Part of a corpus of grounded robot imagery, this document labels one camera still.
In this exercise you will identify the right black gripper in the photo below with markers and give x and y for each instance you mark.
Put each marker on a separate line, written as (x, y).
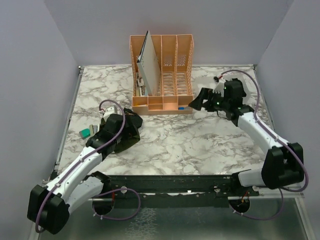
(205, 94)

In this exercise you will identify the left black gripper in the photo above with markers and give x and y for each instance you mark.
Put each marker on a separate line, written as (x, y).
(103, 126)

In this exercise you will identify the black patterned boxer underwear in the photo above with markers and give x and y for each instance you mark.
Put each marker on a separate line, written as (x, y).
(135, 122)

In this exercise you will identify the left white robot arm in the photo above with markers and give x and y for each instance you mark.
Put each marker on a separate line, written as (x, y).
(47, 205)

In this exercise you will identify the clear plastic compartment tray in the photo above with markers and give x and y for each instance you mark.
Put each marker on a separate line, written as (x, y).
(210, 82)

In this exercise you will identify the teal green eraser block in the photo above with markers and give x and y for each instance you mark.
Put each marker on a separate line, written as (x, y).
(85, 133)

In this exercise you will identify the stationery items in organizer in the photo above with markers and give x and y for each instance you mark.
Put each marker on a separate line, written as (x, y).
(141, 86)

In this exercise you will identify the peach plastic file organizer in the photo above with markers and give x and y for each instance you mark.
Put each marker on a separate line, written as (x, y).
(175, 56)

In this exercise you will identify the white grey binder folder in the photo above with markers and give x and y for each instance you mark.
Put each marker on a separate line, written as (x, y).
(148, 65)

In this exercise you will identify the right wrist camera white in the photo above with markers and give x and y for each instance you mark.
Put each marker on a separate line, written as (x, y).
(219, 88)

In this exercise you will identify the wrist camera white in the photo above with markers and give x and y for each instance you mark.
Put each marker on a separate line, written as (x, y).
(109, 111)
(219, 88)

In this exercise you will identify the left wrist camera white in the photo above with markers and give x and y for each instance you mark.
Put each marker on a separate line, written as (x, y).
(109, 111)

